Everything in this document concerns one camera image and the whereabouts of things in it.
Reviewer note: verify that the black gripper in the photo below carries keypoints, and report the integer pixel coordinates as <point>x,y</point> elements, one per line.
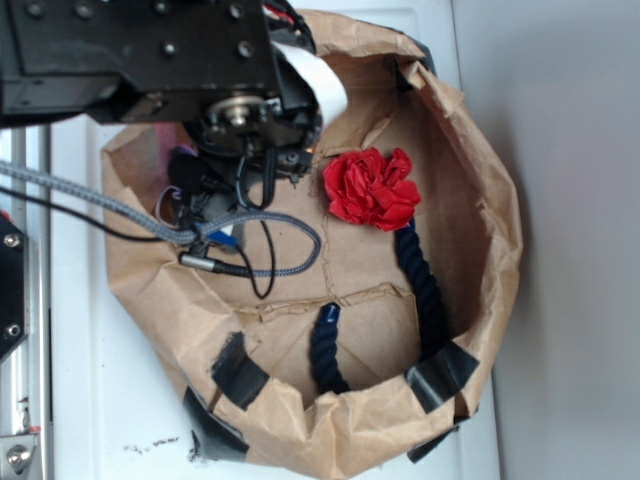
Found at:
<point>242,145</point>

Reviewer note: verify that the gray plush elephant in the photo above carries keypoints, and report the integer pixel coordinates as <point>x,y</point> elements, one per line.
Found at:
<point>177,209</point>

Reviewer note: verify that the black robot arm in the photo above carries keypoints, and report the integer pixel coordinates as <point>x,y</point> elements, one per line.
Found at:
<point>242,77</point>

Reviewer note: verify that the red crumpled paper flower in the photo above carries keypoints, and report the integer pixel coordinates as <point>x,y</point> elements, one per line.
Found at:
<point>367,188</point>

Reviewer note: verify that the brown paper bag tray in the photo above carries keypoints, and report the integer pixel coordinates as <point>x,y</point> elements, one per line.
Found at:
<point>333,374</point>

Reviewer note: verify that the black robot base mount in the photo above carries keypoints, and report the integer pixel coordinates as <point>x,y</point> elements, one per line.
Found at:
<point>15,326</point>

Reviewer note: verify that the silver metal rail frame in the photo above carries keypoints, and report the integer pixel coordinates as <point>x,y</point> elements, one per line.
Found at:
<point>26,405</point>

